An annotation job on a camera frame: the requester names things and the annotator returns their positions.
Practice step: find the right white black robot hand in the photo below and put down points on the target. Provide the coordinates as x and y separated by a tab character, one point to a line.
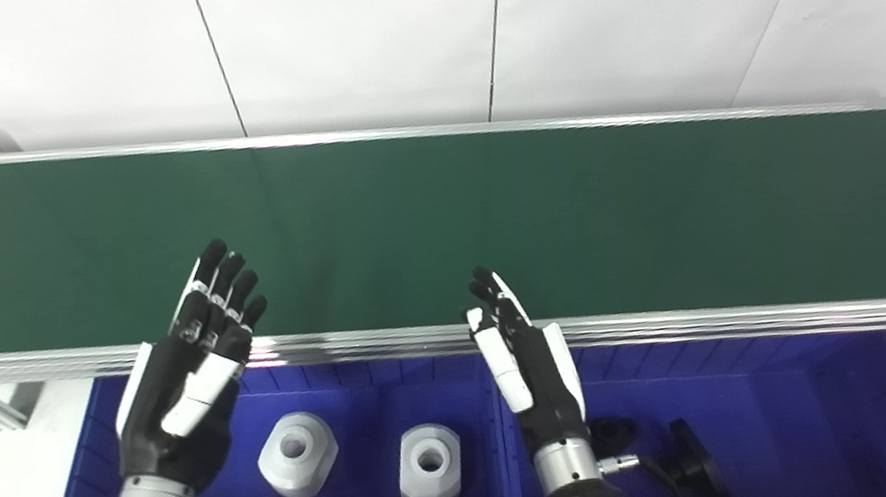
542	385

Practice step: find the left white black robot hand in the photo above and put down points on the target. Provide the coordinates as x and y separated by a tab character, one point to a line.
173	410

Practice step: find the white round plastic part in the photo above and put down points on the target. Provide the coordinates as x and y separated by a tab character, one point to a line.
298	457
431	471

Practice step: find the green conveyor belt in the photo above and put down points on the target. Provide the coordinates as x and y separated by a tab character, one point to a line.
447	221
690	326

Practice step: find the black disc part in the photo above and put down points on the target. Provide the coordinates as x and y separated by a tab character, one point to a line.
699	462

